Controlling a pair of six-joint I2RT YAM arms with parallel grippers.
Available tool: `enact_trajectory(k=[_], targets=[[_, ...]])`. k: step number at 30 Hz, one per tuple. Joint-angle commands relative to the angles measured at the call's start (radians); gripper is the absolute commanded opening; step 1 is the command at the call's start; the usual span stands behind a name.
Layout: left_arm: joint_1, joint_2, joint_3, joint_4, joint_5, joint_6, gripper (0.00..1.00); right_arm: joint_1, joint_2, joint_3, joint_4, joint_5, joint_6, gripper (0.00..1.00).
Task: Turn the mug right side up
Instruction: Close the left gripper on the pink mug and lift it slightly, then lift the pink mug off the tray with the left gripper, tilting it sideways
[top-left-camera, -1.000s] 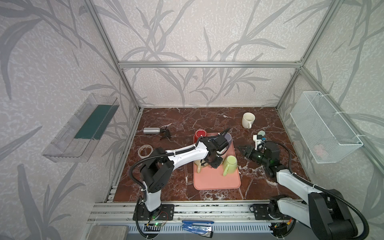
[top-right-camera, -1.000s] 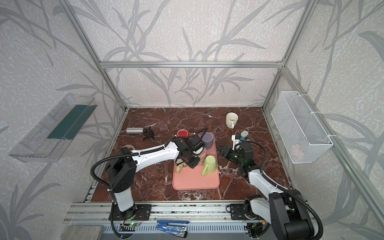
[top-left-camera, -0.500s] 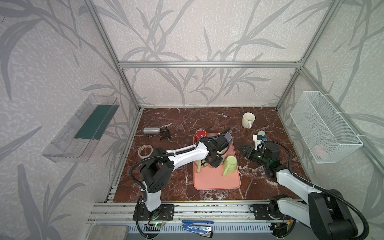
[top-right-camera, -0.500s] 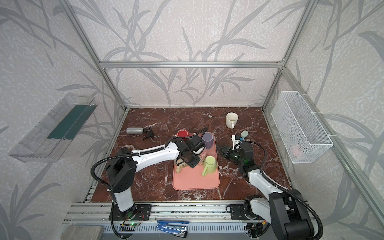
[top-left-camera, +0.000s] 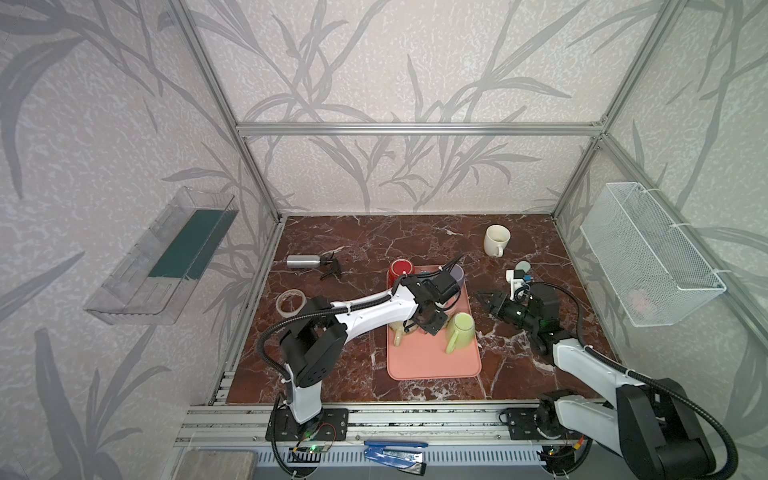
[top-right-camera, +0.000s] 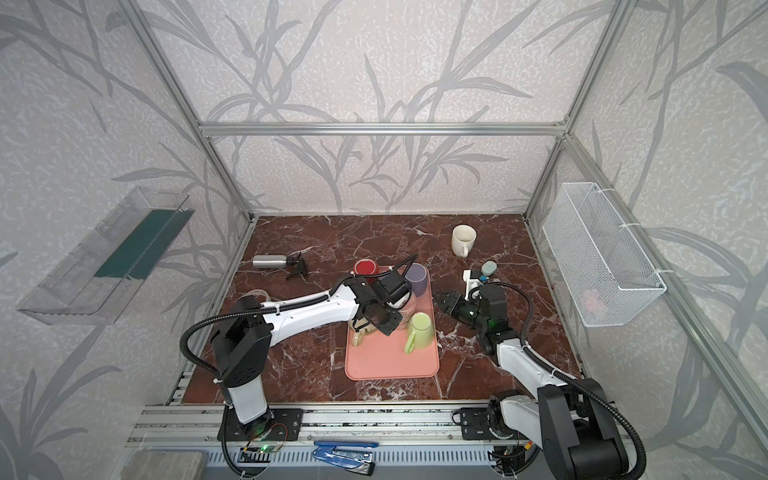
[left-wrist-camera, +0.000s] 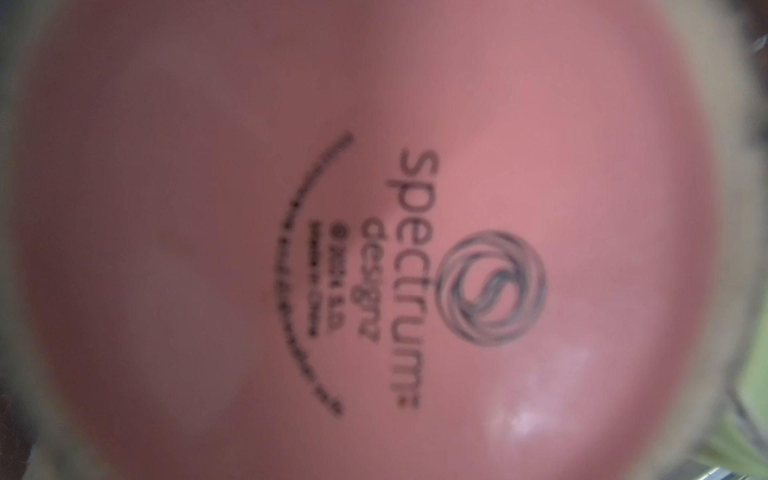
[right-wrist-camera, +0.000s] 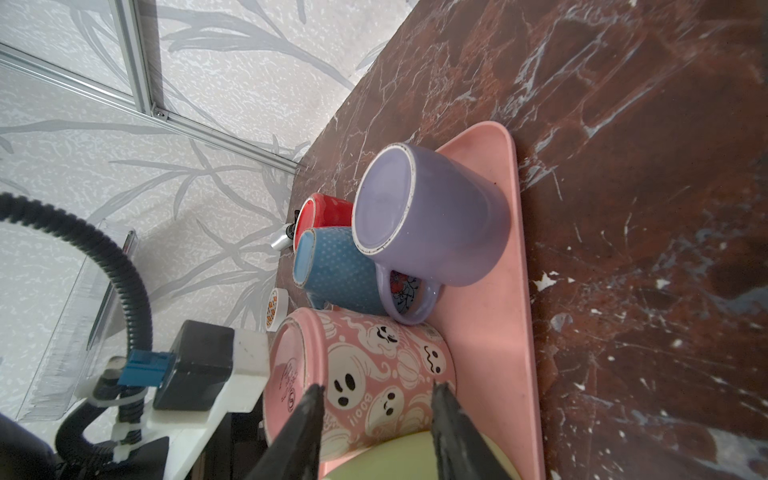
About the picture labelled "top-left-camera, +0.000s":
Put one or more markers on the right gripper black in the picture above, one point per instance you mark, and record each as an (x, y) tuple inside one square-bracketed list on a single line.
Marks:
[(504, 306)]

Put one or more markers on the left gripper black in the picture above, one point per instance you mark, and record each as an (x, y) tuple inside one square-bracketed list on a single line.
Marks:
[(424, 318)]

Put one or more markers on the white mug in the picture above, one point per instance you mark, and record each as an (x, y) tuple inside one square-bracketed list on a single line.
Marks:
[(495, 241)]

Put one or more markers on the pink plastic tray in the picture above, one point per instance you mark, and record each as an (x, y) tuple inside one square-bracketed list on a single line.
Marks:
[(421, 356)]

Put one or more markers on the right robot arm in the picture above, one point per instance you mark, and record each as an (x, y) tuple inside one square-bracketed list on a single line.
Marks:
[(650, 423)]

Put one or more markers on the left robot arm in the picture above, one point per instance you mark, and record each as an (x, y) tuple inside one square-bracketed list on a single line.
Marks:
[(305, 348)]

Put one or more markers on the purple mug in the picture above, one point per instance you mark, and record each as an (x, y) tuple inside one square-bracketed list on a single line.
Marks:
[(458, 274)]

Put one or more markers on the red mug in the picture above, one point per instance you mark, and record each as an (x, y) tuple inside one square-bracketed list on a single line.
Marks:
[(397, 269)]

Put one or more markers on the green mug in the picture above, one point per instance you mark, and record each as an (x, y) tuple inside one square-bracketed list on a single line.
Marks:
[(460, 332)]

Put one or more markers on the beige teapot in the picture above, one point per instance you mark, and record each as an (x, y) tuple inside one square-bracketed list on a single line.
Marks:
[(400, 329)]

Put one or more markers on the silver metal cylinder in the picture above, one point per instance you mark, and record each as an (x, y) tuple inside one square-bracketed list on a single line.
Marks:
[(303, 261)]

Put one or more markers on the clear tape roll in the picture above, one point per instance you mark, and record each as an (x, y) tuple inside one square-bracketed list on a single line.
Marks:
[(290, 303)]

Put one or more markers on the pink object in basket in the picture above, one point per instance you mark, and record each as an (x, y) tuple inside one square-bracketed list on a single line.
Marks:
[(642, 304)]

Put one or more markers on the blue stapler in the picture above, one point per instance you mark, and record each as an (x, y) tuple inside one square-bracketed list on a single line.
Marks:
[(406, 457)]

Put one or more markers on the green circuit board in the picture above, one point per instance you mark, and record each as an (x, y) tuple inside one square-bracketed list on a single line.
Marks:
[(311, 449)]

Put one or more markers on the grey foam block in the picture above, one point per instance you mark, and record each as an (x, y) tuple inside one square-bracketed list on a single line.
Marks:
[(216, 465)]

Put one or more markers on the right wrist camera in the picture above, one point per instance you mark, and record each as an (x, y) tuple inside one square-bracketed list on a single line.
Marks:
[(517, 279)]

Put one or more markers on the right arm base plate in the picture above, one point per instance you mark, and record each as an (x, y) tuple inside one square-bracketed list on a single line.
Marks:
[(521, 423)]

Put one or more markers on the white wire basket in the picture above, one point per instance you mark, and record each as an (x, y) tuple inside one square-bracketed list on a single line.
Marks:
[(639, 246)]

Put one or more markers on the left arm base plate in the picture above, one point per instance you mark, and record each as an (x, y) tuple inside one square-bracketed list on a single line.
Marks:
[(330, 425)]

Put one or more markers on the aluminium mounting rail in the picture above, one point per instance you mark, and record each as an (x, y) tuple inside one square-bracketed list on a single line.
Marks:
[(435, 423)]

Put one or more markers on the clear plastic wall shelf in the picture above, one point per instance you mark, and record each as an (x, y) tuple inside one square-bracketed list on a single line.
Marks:
[(154, 281)]

